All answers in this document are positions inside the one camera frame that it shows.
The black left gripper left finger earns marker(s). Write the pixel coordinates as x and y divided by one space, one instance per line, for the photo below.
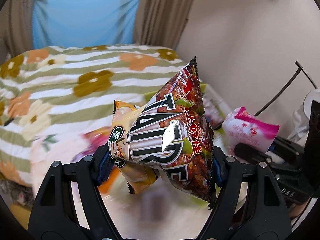
53 215

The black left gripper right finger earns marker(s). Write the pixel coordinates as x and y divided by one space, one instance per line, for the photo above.
250 204

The pink strawberry snack bag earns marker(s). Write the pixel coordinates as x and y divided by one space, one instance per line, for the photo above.
242 127

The red brown TATTRE snack bag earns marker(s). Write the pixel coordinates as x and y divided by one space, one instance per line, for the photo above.
169 136

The green cardboard box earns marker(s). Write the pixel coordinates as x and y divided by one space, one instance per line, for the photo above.
212 99

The black lamp stand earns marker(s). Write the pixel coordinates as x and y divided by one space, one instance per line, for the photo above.
300 69

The floral striped bed blanket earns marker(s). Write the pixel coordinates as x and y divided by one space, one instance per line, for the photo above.
56 89

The blue window cloth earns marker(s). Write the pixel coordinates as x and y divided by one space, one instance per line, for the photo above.
82 23

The beige curtain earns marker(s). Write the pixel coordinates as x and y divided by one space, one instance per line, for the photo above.
161 22

